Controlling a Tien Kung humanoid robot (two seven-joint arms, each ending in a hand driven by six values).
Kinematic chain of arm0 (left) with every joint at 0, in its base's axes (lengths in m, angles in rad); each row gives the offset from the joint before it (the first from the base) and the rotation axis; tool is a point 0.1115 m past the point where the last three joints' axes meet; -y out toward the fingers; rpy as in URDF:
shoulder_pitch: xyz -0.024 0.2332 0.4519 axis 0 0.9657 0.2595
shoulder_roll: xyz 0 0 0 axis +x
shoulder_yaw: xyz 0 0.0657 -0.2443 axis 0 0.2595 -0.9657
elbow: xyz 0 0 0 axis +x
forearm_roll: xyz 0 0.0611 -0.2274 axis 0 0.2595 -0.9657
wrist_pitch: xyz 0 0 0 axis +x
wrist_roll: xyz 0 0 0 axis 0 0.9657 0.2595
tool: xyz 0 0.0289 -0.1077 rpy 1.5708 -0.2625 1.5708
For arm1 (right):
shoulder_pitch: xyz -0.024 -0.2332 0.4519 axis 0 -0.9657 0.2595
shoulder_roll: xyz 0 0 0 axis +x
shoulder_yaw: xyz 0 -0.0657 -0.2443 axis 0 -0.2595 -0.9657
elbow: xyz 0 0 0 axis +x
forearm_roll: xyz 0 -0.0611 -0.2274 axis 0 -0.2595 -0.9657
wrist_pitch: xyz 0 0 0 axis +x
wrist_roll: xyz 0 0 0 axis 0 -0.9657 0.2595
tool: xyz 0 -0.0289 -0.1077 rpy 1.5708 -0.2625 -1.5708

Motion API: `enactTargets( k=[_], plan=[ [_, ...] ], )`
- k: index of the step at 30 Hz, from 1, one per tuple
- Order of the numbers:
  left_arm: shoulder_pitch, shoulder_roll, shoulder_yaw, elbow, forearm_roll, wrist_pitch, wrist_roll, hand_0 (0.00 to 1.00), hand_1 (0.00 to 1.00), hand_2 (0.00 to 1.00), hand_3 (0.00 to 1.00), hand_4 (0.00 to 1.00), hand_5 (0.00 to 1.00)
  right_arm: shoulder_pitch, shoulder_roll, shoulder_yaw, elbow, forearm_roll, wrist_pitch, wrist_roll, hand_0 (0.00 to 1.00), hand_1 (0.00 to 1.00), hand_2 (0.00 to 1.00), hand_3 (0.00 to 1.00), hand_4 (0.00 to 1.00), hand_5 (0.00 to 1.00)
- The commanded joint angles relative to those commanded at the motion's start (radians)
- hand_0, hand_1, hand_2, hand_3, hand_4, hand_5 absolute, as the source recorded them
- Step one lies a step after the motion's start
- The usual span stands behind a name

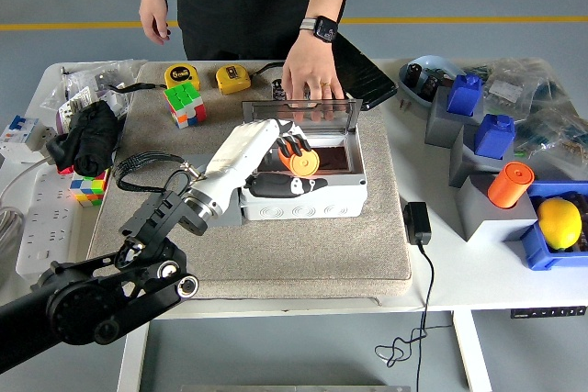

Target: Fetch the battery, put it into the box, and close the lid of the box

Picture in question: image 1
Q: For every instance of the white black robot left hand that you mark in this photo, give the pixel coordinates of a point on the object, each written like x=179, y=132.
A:
x=234, y=158

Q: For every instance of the person's left hand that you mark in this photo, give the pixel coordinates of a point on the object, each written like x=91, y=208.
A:
x=312, y=70

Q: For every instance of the person's right hand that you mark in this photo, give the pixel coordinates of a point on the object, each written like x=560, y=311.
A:
x=154, y=18

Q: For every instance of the orange cylinder battery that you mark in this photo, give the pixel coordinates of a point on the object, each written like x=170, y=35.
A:
x=305, y=164
x=507, y=187

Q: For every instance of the white junction box clear lid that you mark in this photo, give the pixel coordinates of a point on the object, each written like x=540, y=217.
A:
x=298, y=210

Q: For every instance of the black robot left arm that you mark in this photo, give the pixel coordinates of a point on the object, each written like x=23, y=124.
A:
x=92, y=300

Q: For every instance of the black capacitor with white print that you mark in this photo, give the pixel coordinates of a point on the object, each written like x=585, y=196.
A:
x=277, y=89

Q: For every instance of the black smartwatch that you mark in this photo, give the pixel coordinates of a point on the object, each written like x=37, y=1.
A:
x=325, y=29

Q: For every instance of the black flat device case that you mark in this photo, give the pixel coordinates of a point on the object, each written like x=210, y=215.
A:
x=367, y=80

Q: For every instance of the round yellow tape measure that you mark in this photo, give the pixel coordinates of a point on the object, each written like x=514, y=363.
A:
x=179, y=74

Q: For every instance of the clear bags of small parts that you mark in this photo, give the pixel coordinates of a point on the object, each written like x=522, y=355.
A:
x=110, y=71

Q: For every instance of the large colourful puzzle cube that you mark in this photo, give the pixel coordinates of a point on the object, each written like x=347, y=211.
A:
x=184, y=103

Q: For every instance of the squarish yellow tape measure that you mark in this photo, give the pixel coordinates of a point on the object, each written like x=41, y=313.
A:
x=232, y=80

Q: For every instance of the small metal pins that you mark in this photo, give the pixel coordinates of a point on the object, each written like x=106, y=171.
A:
x=404, y=105

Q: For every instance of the grey-brown fabric mat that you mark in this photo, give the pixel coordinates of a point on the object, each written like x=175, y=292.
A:
x=298, y=263

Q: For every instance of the light blue bowl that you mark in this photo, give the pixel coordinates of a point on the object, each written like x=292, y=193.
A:
x=441, y=63

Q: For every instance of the black cloth bundle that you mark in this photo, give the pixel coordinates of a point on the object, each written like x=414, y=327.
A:
x=92, y=135

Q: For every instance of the purple packet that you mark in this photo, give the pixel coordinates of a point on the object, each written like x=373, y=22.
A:
x=62, y=119

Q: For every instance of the grey holder block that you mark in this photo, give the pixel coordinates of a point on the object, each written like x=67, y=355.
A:
x=461, y=167
x=487, y=222
x=438, y=126

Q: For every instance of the small colourful puzzle cube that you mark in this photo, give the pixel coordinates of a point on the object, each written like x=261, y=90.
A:
x=89, y=187

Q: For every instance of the blue plastic block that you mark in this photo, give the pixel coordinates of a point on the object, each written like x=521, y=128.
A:
x=494, y=137
x=464, y=98

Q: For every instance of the white circuit breaker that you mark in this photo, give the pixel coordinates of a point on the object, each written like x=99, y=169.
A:
x=23, y=132

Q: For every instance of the clear bag of components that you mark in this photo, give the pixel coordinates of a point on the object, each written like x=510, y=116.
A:
x=556, y=135
x=505, y=84

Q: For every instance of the white power strip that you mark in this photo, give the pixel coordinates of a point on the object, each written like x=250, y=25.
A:
x=46, y=227

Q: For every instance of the white table leg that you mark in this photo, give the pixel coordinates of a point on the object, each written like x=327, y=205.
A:
x=133, y=355
x=471, y=350

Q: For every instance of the yellow lemon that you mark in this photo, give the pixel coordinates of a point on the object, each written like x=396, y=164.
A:
x=558, y=224

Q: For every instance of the blue plastic bin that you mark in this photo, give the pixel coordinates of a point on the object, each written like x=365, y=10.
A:
x=537, y=254

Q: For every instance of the black table control panel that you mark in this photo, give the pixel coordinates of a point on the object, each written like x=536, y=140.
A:
x=546, y=312

